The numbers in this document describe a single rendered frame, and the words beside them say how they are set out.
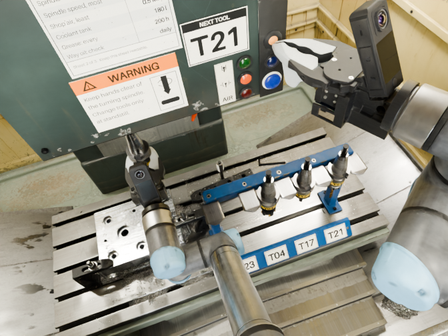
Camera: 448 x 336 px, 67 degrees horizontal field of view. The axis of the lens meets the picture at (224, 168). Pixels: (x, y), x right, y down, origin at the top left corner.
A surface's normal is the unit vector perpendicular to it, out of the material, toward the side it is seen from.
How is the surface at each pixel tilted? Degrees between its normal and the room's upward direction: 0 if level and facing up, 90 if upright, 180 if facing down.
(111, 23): 90
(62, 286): 0
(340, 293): 8
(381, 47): 59
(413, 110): 44
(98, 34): 90
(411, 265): 10
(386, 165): 24
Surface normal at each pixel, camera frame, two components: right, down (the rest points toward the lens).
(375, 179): -0.48, -0.40
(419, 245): -0.22, -0.64
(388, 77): 0.59, 0.14
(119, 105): 0.32, 0.75
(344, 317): 0.04, -0.61
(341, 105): -0.66, 0.65
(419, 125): -0.63, 0.30
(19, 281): 0.29, -0.66
